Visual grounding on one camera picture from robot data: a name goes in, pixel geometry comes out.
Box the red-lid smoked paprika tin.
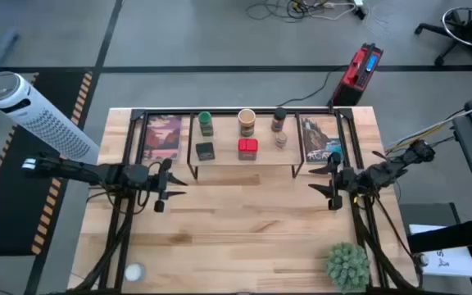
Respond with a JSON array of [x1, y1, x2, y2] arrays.
[[238, 138, 259, 161]]

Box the green artificial succulent plant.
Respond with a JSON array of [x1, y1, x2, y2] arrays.
[[324, 241, 371, 294]]

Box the black office chair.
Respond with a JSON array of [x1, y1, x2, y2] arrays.
[[414, 0, 472, 67]]

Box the white tower fan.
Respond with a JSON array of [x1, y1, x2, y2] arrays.
[[0, 70, 101, 165]]

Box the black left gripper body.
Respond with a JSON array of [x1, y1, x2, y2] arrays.
[[123, 158, 175, 213]]

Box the tan-lid brown spice jar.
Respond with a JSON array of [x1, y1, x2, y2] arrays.
[[238, 108, 256, 138]]

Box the black cable bundle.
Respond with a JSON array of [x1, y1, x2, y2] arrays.
[[350, 196, 420, 293], [71, 196, 134, 293]]

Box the black hazard-striped floor mat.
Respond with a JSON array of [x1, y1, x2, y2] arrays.
[[0, 71, 93, 257]]

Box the tangled floor cables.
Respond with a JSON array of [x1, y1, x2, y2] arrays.
[[245, 0, 358, 22]]

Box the black-lid orange spice bottle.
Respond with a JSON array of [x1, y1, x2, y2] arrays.
[[270, 107, 288, 133]]

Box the black padded bar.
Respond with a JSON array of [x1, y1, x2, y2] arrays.
[[406, 216, 472, 255]]

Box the sunset landscape poster book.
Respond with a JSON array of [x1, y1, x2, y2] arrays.
[[142, 114, 184, 161]]

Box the red portable power station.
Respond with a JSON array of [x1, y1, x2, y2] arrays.
[[330, 42, 384, 107]]

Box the black power cable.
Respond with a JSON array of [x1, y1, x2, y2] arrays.
[[275, 65, 346, 107]]

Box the green-lid oregano glass jar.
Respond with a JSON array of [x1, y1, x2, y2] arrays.
[[197, 111, 215, 137]]

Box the dark green spice tin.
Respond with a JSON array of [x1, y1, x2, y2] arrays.
[[195, 142, 216, 161]]

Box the wooden shelf with black legs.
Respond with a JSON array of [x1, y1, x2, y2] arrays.
[[186, 112, 305, 180]]

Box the white printed paper sheet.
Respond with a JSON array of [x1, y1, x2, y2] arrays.
[[408, 224, 472, 279]]

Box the Acadia poster book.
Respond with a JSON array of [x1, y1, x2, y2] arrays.
[[300, 116, 346, 164]]

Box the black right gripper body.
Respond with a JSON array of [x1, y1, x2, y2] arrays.
[[328, 152, 369, 211]]

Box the yellow and white cable bundle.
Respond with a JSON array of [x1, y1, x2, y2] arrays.
[[384, 96, 472, 153]]

